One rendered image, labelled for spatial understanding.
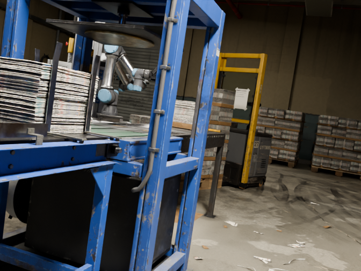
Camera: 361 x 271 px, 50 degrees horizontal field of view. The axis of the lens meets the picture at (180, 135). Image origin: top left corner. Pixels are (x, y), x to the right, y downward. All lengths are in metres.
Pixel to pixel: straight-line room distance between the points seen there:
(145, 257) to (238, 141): 3.94
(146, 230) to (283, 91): 9.25
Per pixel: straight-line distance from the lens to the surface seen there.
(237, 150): 5.56
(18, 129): 1.24
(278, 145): 9.18
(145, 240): 1.76
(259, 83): 5.29
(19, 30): 2.17
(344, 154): 9.11
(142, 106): 11.89
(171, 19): 1.68
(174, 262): 2.23
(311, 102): 10.78
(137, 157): 1.81
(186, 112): 3.28
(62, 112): 1.59
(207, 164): 4.88
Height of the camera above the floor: 0.97
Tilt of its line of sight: 4 degrees down
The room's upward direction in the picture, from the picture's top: 8 degrees clockwise
